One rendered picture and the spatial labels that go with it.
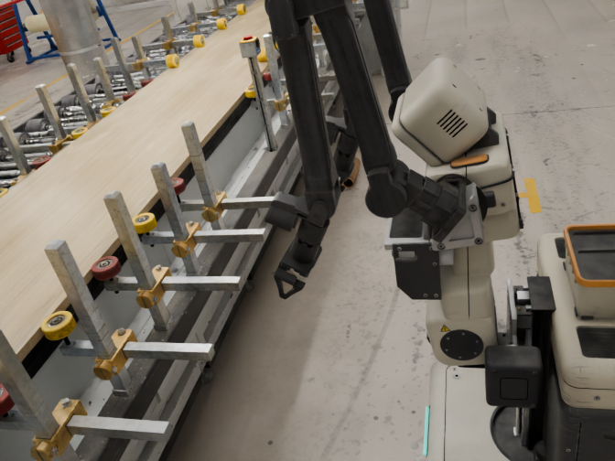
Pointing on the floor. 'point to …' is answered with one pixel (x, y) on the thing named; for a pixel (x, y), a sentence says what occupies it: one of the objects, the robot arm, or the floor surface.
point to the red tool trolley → (9, 33)
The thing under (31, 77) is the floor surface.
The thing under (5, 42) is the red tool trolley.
